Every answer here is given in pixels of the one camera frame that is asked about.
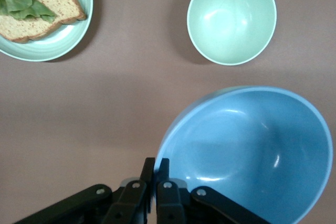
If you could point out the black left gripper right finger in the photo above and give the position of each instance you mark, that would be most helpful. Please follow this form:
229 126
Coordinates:
170 203

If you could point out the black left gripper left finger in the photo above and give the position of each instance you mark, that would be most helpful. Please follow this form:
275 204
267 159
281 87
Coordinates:
126 203

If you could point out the blue bowl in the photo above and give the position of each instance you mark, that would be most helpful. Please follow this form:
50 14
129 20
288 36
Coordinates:
249 150

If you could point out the light green bowl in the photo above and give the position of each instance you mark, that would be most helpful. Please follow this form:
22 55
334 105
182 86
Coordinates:
231 19

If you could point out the light green plate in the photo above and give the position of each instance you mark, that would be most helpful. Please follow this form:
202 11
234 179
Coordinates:
52 45

